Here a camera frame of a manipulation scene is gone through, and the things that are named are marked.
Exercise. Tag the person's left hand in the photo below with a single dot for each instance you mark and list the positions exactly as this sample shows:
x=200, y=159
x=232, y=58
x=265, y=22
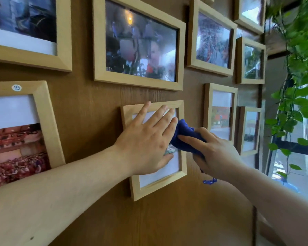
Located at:
x=146, y=146

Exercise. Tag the black framed window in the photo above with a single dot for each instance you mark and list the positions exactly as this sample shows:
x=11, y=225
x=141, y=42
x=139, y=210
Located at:
x=292, y=147

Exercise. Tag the blue cleaning cloth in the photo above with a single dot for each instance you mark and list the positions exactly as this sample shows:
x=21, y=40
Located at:
x=183, y=130

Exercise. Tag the large blue water bottle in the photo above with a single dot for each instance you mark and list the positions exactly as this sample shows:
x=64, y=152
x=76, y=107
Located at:
x=287, y=184

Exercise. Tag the lined-up people photo frame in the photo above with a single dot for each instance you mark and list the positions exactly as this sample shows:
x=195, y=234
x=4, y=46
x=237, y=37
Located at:
x=159, y=179

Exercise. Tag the person's right forearm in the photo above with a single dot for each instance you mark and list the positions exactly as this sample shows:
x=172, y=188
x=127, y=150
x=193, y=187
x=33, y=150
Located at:
x=277, y=202

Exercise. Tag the green vine plant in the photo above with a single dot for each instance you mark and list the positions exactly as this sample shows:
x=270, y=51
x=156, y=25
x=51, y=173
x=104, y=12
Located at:
x=300, y=48

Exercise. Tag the white round sticker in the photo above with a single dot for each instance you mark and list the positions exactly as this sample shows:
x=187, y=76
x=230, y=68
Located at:
x=16, y=87

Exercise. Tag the person's left forearm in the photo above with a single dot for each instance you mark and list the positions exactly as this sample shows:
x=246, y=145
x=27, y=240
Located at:
x=54, y=199

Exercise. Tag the red crowd photo frame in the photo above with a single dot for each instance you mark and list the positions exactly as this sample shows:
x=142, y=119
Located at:
x=15, y=140

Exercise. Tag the group of wooden photo frames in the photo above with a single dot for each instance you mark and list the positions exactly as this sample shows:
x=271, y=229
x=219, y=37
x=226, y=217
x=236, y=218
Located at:
x=213, y=40

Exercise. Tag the small orange picture photo frame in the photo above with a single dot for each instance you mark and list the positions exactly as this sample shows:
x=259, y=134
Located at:
x=220, y=107

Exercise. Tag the frame with dark group photo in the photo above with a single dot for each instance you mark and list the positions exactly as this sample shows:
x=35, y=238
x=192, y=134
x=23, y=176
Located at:
x=141, y=40

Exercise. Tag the person's right hand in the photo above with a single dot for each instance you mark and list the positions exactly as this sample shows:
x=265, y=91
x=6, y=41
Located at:
x=218, y=158

